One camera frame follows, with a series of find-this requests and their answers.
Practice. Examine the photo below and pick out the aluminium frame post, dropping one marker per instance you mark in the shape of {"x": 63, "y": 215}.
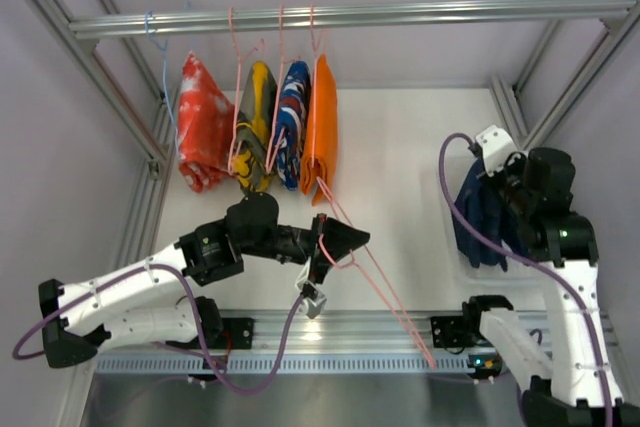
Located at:
{"x": 55, "y": 16}
{"x": 567, "y": 60}

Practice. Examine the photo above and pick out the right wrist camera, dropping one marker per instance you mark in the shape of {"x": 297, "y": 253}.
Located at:
{"x": 496, "y": 146}

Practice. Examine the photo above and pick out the blue slotted cable duct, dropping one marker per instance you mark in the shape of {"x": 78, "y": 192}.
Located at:
{"x": 261, "y": 364}

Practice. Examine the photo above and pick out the navy blue trousers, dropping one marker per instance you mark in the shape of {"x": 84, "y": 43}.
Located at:
{"x": 485, "y": 212}

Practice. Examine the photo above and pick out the aluminium hanging rail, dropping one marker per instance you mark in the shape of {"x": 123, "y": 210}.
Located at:
{"x": 400, "y": 14}

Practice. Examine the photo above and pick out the aluminium frame post left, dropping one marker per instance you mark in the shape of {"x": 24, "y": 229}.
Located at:
{"x": 55, "y": 16}

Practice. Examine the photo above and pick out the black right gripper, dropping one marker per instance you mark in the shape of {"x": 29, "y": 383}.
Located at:
{"x": 507, "y": 192}

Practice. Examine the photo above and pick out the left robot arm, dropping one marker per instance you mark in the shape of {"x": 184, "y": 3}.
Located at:
{"x": 82, "y": 320}

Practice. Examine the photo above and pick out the aluminium frame post right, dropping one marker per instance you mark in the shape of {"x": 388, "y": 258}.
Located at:
{"x": 567, "y": 60}

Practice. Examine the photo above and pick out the red white patterned trousers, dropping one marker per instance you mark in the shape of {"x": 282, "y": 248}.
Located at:
{"x": 205, "y": 121}

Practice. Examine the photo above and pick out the blue wire hanger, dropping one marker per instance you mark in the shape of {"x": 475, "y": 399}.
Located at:
{"x": 169, "y": 92}

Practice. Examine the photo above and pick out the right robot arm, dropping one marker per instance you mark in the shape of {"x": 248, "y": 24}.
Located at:
{"x": 575, "y": 384}

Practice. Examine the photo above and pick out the blue red white trousers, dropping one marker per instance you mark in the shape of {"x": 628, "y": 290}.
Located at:
{"x": 291, "y": 121}

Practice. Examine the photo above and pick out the orange trousers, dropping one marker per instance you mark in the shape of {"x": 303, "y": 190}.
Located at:
{"x": 327, "y": 130}

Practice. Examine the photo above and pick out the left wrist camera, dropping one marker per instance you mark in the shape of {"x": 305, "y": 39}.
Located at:
{"x": 313, "y": 299}

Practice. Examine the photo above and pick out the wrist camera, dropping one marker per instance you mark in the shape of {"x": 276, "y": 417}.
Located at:
{"x": 496, "y": 146}
{"x": 313, "y": 299}

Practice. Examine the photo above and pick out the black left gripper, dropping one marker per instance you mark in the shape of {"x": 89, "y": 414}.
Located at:
{"x": 321, "y": 245}

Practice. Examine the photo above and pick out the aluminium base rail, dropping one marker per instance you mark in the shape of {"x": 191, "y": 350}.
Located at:
{"x": 260, "y": 331}

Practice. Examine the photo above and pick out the white plastic tray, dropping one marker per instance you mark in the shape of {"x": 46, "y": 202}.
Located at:
{"x": 517, "y": 276}

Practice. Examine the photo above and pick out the yellow olive patterned trousers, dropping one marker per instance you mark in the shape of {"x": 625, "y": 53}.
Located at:
{"x": 253, "y": 129}

